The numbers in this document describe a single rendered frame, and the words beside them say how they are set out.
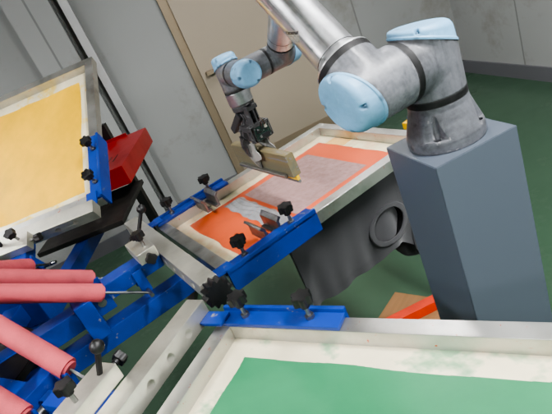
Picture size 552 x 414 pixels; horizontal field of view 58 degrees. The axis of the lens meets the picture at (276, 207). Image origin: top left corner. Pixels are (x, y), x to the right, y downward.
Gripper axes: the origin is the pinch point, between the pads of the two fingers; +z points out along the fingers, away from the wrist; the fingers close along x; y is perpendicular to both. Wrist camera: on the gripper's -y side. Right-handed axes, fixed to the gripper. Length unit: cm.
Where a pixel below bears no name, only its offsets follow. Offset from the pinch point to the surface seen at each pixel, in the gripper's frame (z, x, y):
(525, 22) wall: 61, 304, -114
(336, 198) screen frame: 10.2, 2.8, 28.9
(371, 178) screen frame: 11.6, 16.4, 29.0
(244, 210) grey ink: 12.8, -11.8, -4.6
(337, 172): 13.6, 18.5, 9.0
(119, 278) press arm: 6, -57, 3
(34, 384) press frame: 4, -84, 29
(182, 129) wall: 38, 64, -270
